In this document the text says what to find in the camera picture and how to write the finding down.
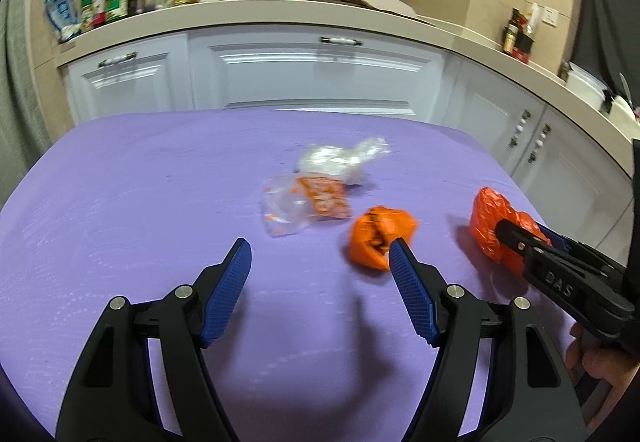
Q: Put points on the red black canister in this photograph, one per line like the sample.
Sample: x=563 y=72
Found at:
x=522 y=50

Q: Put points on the orange plastic bag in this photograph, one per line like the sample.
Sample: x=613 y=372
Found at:
x=395 y=224
x=487 y=217

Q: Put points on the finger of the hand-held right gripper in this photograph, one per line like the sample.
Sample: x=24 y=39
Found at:
x=557 y=241
x=515 y=234

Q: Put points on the white wall socket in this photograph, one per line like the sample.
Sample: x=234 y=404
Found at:
x=550 y=15

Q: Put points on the grey green curtain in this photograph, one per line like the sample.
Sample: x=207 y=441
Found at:
x=20 y=87

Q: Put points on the person's right hand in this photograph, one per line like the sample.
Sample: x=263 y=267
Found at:
x=607 y=364

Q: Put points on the blue white bag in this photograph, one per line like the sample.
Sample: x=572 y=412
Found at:
x=62 y=12

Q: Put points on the clear crumpled plastic bag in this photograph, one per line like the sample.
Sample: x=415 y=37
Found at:
x=335 y=162

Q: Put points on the clear packet with orange print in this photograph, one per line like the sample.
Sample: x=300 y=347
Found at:
x=320 y=197

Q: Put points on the beige kitchen countertop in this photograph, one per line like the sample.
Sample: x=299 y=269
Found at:
x=250 y=12

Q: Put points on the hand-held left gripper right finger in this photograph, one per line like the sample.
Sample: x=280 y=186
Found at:
x=412 y=292

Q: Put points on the purple table cloth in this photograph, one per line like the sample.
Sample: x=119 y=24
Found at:
x=150 y=182

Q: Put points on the white slim bottle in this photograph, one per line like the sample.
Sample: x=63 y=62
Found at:
x=534 y=15

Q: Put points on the grey utensil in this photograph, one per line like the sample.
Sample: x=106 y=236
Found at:
x=623 y=85

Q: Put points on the white plastic container stack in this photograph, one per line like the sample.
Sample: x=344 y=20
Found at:
x=585 y=85

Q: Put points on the white kitchen cabinets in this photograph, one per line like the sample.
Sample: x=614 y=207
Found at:
x=300 y=82

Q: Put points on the dark sauce bottle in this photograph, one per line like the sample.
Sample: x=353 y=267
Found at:
x=510 y=37

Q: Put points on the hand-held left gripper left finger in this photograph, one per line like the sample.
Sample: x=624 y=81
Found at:
x=227 y=297

